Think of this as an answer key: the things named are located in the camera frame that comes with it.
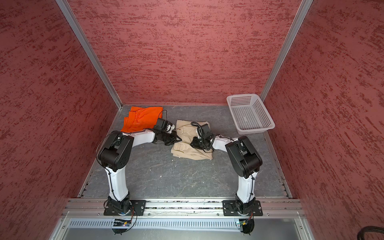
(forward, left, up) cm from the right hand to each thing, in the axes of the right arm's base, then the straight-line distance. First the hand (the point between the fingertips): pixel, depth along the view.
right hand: (190, 147), depth 96 cm
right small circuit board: (-41, -26, -4) cm, 49 cm away
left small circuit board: (-39, +36, -4) cm, 53 cm away
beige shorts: (+11, +3, +3) cm, 12 cm away
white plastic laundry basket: (+30, -48, -2) cm, 56 cm away
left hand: (+3, +6, +1) cm, 7 cm away
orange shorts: (+24, +38, +1) cm, 45 cm away
